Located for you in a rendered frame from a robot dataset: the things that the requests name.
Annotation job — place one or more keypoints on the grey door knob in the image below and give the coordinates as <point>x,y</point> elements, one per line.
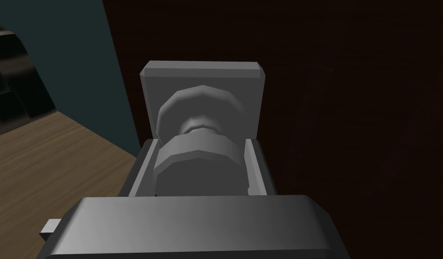
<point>201,158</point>

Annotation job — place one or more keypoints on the black armchair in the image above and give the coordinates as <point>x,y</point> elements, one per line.
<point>12,86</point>

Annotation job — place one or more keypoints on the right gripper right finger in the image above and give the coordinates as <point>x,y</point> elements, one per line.
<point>256,169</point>

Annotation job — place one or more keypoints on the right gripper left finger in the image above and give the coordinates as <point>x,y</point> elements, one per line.
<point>142,172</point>

